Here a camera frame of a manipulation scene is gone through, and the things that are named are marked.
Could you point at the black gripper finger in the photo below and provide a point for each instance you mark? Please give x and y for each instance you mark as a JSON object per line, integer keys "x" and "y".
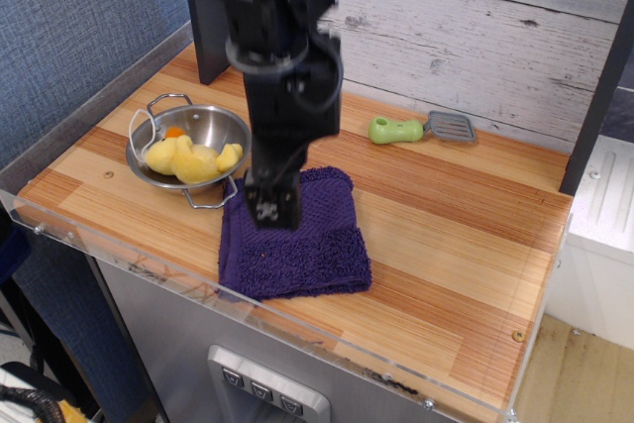
{"x": 290, "y": 201}
{"x": 252, "y": 195}

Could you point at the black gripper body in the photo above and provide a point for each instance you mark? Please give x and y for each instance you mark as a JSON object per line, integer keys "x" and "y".
{"x": 289, "y": 111}

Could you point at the purple terry cloth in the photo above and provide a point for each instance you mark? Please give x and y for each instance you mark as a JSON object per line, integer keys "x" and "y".
{"x": 325, "y": 255}

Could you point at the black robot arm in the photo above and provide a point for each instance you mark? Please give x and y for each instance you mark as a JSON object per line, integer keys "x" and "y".
{"x": 270, "y": 37}

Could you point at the yellow plush duck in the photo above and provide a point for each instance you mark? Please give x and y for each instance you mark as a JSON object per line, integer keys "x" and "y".
{"x": 176, "y": 155}

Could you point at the stainless cabinet front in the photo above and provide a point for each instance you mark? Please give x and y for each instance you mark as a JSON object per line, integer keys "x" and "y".
{"x": 172, "y": 331}

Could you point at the silver button control panel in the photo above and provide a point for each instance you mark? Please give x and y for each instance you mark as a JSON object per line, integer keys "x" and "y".
{"x": 250, "y": 392}

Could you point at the clear acrylic table guard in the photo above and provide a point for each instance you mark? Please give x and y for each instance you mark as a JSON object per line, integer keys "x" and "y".
{"x": 443, "y": 334}

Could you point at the yellow black bag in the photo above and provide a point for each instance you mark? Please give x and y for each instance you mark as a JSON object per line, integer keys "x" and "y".
{"x": 28, "y": 396}

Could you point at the white ridged side unit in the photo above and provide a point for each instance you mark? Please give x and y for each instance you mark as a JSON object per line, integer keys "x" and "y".
{"x": 592, "y": 284}

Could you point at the steel bowl with handles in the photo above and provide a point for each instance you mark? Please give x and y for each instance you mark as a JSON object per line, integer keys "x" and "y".
{"x": 209, "y": 125}

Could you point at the dark left upright post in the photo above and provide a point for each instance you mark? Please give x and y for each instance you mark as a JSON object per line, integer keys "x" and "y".
{"x": 210, "y": 33}

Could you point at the dark upright post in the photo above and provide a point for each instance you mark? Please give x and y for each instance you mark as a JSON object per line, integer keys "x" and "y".
{"x": 210, "y": 33}
{"x": 608, "y": 81}

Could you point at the green handled toy spatula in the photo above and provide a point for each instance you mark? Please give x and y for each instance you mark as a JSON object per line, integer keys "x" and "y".
{"x": 445, "y": 126}

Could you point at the dark right upright post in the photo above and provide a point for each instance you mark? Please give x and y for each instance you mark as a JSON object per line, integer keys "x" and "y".
{"x": 608, "y": 81}

